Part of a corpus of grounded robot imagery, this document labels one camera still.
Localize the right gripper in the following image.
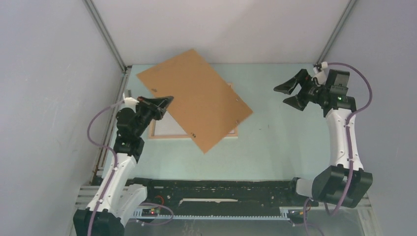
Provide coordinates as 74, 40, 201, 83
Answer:
273, 69, 328, 112

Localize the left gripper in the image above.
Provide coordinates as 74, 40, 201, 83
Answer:
134, 96, 174, 138

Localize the printed photo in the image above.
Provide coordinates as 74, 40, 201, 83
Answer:
153, 112, 235, 137

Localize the wooden picture frame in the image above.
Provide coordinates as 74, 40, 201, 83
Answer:
148, 83, 238, 140

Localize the brown backing board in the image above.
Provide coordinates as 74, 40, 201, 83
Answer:
136, 49, 253, 153

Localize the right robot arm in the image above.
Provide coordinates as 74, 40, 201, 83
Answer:
273, 69, 373, 208

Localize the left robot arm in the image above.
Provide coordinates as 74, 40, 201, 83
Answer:
73, 96, 174, 236

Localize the left corner metal profile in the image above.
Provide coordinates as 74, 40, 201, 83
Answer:
83, 0, 128, 73

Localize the corner metal profile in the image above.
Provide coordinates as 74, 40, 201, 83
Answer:
315, 0, 358, 64
83, 0, 128, 73

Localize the right corner metal profile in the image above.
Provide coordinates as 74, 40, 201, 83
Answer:
315, 0, 358, 64

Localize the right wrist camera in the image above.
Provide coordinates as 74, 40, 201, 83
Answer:
313, 61, 351, 95

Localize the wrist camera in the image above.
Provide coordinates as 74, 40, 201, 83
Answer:
313, 61, 351, 95
123, 93, 139, 107

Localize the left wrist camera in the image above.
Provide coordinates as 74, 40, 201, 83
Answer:
123, 93, 139, 107

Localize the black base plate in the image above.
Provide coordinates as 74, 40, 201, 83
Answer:
126, 177, 307, 217

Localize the white cable duct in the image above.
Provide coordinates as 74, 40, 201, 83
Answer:
132, 209, 291, 221

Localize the aluminium rail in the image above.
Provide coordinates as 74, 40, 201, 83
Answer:
75, 186, 372, 209

